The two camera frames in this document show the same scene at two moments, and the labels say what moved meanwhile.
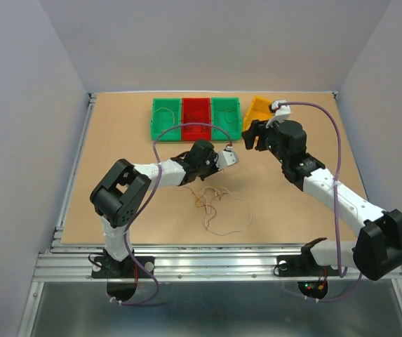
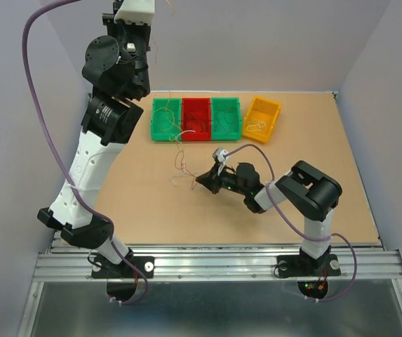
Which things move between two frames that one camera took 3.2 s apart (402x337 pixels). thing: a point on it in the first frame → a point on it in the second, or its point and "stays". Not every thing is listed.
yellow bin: [259, 111] stays
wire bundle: [205, 199] → [179, 173]
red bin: [196, 110] stays
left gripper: [213, 157] → [113, 27]
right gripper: [257, 128] → [210, 179]
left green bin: [165, 113] stays
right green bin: [226, 113] stays
